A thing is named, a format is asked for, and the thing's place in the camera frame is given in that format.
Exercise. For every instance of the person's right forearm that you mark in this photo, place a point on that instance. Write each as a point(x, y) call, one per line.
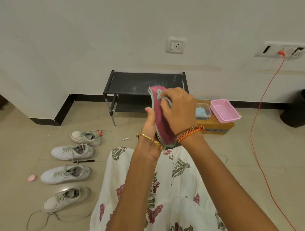
point(226, 185)

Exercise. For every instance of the person's right hand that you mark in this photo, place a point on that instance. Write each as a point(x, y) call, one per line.
point(179, 109)

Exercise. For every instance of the person's left hand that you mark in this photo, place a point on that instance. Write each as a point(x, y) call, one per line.
point(149, 128)

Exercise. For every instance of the person's left thumb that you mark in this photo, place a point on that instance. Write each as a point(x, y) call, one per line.
point(150, 113)

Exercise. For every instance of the gold bangle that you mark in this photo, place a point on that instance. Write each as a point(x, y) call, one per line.
point(149, 139)

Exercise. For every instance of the black shoe rack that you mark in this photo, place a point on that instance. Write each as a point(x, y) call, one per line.
point(133, 88)

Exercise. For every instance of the black pen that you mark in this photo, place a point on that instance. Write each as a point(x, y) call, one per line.
point(83, 161)

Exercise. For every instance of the person's left forearm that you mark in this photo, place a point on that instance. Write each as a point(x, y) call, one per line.
point(133, 190)

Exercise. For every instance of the grey shoelace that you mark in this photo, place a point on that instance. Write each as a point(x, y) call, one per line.
point(108, 133)
point(47, 217)

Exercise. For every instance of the white sneaker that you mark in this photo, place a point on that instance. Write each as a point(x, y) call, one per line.
point(83, 137)
point(64, 175)
point(62, 198)
point(71, 152)

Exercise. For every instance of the person's right fingers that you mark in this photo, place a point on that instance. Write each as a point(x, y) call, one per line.
point(165, 96)

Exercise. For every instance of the white floral print dress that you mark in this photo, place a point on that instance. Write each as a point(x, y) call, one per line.
point(181, 190)

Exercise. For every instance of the white wall socket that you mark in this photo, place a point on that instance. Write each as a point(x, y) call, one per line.
point(175, 45)

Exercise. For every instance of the pink and teal shoe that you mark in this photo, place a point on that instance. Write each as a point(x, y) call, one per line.
point(162, 123)

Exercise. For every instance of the blue cloth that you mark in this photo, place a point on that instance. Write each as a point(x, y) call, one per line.
point(202, 112)

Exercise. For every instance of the brown cardboard box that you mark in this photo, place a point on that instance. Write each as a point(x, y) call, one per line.
point(216, 127)

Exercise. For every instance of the orange plug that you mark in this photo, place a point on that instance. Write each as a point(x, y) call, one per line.
point(282, 52)

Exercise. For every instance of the clear plastic container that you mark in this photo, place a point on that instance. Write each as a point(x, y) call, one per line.
point(203, 111)

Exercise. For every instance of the black dustbin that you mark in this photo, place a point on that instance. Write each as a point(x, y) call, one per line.
point(294, 110)

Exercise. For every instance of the pink round lid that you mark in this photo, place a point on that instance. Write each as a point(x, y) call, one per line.
point(31, 178)

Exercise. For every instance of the pink plastic tray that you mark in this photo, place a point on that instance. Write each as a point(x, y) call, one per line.
point(225, 110)

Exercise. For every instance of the white switch board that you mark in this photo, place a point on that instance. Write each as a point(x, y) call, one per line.
point(278, 50)

